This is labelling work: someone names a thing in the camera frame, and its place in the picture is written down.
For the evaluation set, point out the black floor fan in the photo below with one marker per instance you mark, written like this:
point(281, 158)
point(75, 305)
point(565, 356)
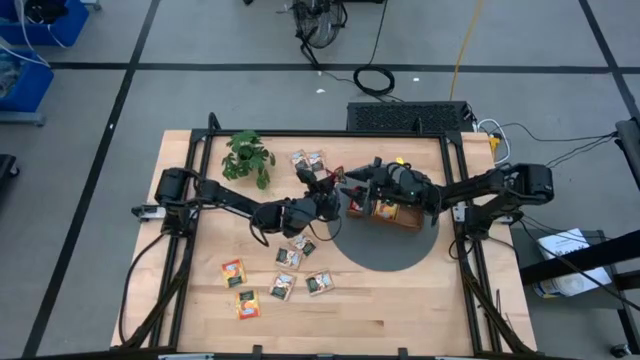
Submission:
point(317, 22)

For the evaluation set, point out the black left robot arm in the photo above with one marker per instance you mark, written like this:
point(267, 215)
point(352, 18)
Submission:
point(230, 200)

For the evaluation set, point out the green plant in white pot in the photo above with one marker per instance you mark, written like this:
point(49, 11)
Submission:
point(245, 155)

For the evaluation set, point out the blue plastic bin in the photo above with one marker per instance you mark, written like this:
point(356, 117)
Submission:
point(35, 85)
point(70, 27)

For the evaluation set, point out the wooden three-compartment tray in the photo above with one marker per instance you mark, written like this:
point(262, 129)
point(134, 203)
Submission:
point(412, 220)

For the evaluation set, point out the black metal beam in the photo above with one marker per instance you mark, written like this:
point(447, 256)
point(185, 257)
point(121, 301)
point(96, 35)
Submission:
point(580, 260)

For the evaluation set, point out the black mesh computer tower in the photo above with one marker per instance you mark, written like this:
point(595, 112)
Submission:
point(400, 117)

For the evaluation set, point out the yellow plug connector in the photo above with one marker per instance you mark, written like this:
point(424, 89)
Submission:
point(494, 144)

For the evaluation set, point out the black equipment foot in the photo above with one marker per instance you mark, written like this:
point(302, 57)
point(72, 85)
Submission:
point(7, 167)

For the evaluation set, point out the grey round woven mat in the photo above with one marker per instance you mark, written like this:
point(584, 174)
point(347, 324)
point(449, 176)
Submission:
point(380, 250)

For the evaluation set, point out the red strawberry tea sachet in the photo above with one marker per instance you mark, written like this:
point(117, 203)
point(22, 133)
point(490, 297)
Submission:
point(356, 206)
point(338, 175)

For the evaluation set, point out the orange peach tea sachet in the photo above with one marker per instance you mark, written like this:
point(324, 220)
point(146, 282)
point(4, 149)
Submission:
point(247, 305)
point(386, 211)
point(234, 273)

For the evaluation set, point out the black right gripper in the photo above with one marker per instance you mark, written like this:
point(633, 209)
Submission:
point(405, 187)

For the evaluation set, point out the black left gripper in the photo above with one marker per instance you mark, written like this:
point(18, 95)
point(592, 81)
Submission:
point(315, 207)

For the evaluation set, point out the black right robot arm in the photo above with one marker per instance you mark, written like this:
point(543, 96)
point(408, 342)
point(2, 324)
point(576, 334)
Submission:
point(480, 187)

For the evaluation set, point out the white paper booklet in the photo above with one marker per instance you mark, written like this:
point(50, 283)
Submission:
point(557, 244)

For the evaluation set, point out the grey caster wheel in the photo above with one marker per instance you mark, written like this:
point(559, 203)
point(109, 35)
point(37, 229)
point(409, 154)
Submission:
point(621, 351)

